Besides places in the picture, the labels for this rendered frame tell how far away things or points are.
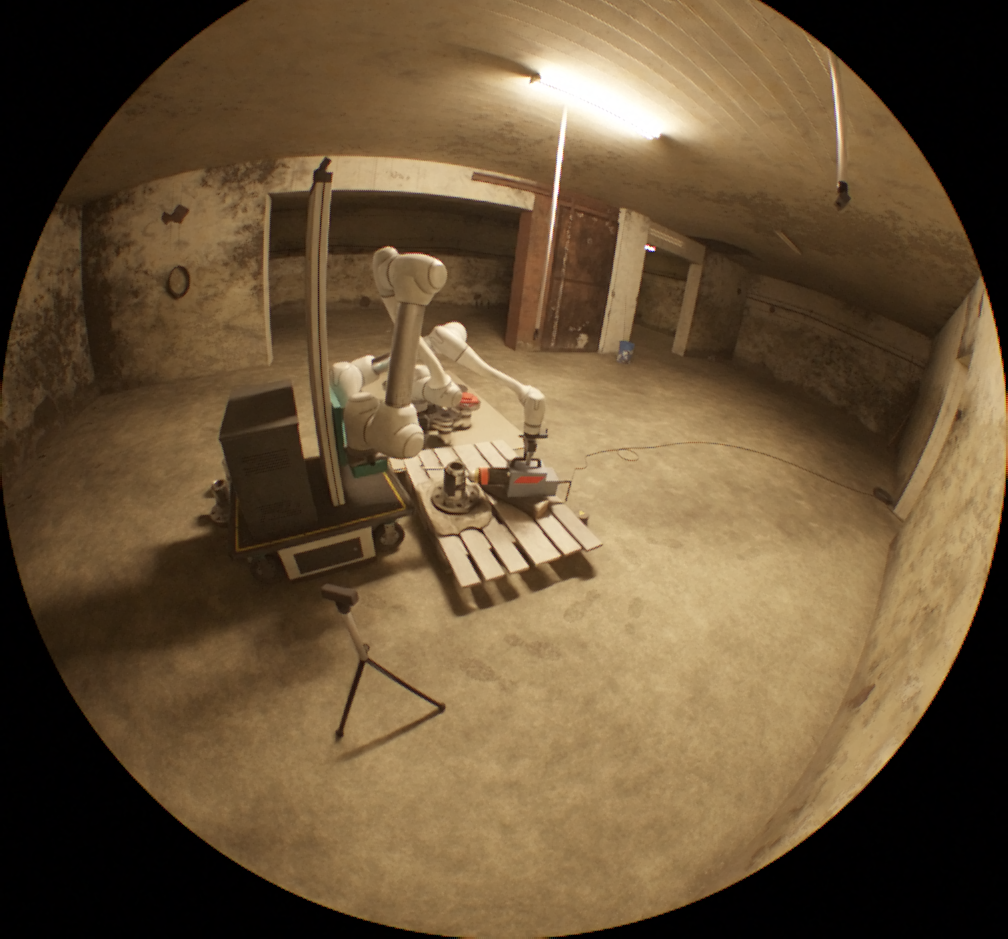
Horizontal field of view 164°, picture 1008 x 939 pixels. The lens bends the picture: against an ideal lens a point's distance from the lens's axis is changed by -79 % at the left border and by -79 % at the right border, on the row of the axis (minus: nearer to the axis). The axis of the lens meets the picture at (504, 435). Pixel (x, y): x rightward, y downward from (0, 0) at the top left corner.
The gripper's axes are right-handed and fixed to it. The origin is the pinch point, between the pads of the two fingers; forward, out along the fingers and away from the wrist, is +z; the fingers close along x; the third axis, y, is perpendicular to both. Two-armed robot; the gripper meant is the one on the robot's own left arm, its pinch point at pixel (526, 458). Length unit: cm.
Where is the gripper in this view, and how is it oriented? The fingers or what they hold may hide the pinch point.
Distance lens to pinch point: 194.4
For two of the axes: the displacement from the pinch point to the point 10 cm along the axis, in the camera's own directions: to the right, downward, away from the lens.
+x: 1.5, 4.7, -8.7
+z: -1.1, 8.8, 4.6
